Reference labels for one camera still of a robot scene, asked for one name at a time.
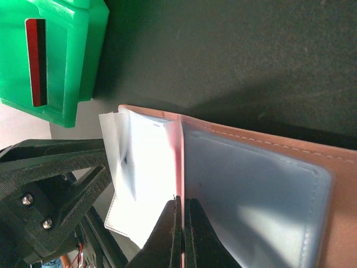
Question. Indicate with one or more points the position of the left green plastic bin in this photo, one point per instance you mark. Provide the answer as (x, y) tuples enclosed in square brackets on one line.
[(75, 33)]

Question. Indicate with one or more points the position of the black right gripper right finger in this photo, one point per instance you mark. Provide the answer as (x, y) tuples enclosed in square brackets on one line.
[(202, 245)]

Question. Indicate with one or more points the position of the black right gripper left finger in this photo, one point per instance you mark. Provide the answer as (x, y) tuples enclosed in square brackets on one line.
[(164, 245)]

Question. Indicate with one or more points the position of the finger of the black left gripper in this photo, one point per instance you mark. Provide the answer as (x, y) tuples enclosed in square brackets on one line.
[(47, 187)]

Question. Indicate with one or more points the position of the tan leather card holder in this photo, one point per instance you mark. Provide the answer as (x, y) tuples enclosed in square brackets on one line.
[(273, 201)]

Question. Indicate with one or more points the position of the red white card stack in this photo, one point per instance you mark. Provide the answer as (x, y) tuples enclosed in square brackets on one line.
[(37, 59)]

